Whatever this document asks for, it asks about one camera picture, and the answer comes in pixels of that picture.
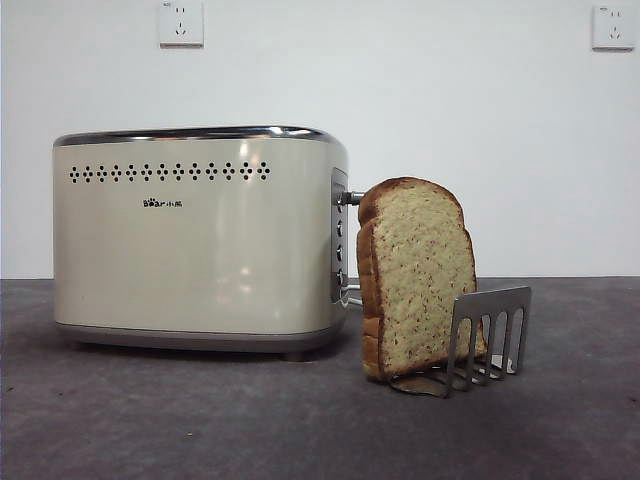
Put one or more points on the brown-crusted bread slice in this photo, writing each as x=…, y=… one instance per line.
x=425, y=260

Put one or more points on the stainless steel toast rack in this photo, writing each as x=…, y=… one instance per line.
x=492, y=307

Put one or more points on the white wall socket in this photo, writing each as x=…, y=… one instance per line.
x=181, y=22
x=613, y=27

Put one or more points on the cream two-slot toaster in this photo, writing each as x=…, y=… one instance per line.
x=190, y=250

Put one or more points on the grey toaster lever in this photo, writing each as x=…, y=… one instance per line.
x=350, y=197

